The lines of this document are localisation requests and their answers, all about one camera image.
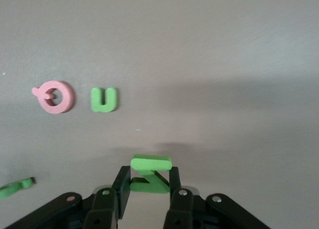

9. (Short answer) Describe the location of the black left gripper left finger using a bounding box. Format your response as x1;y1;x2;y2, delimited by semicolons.
3;165;132;229

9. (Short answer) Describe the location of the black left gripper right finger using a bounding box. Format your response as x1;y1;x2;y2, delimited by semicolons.
162;166;271;229

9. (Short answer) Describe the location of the green foam letter N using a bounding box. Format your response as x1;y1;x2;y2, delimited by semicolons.
130;154;172;195

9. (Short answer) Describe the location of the green foam letter P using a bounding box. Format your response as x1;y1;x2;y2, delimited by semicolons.
0;176;36;200

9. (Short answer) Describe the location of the green foam letter U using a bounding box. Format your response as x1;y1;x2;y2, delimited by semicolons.
89;87;119;113

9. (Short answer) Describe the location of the pink foam letter Q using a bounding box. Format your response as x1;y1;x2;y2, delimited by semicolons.
31;80;75;115

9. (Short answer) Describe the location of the brown table cover sheet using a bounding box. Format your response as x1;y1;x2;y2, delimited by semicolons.
0;0;319;229

